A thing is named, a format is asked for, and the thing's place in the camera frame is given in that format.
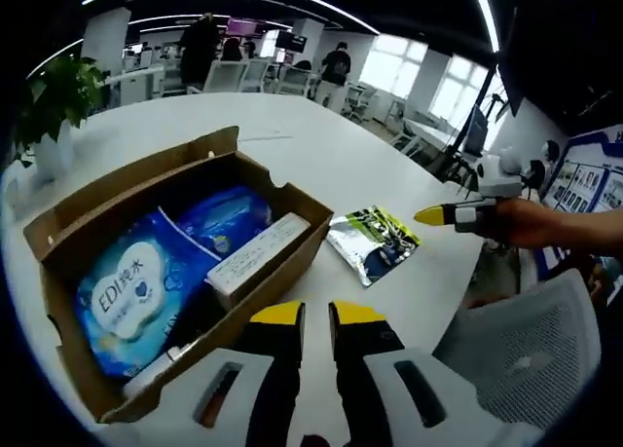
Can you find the brown cardboard shoe box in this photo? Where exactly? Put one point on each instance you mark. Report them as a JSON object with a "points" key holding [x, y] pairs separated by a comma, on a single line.
{"points": [[292, 223]]}

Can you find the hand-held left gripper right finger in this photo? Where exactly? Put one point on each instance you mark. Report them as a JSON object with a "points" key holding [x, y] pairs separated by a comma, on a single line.
{"points": [[365, 369]]}

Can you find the row of white office chairs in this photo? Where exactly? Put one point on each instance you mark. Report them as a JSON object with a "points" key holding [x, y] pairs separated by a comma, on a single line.
{"points": [[253, 77]]}

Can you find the silver green foil pouch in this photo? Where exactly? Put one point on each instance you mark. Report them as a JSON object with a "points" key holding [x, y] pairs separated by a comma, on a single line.
{"points": [[370, 242]]}

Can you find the white carton box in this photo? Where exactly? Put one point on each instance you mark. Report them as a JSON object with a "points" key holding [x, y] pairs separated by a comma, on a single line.
{"points": [[253, 257]]}

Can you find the green leafy plant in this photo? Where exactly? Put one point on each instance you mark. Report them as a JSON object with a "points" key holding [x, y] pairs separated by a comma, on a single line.
{"points": [[58, 96]]}

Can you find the person's right hand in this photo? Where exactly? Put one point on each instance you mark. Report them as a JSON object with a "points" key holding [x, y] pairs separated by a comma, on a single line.
{"points": [[521, 223]]}

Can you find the person's left hand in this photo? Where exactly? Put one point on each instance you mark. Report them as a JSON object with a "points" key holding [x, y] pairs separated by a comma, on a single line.
{"points": [[316, 441]]}

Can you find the black monitor on stand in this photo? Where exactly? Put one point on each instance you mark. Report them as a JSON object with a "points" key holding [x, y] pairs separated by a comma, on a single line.
{"points": [[476, 130]]}

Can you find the white mesh chair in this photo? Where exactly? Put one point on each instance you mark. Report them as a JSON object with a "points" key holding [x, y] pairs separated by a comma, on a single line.
{"points": [[530, 349]]}

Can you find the purple monitor screen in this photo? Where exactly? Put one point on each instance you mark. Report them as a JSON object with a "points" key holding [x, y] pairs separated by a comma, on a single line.
{"points": [[245, 27]]}

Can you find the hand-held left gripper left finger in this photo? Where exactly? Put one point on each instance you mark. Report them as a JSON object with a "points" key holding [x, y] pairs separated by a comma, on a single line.
{"points": [[272, 369]]}

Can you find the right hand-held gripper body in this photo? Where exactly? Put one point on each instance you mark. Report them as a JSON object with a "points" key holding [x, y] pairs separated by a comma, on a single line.
{"points": [[501, 174]]}

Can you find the blue wall poster board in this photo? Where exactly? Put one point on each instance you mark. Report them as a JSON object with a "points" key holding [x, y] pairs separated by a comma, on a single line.
{"points": [[584, 179]]}

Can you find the dark blue soft wipes pack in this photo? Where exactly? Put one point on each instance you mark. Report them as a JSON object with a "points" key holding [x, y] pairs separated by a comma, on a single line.
{"points": [[219, 218]]}

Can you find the white plant pot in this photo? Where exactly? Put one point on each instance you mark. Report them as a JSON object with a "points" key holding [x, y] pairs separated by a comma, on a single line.
{"points": [[53, 155]]}

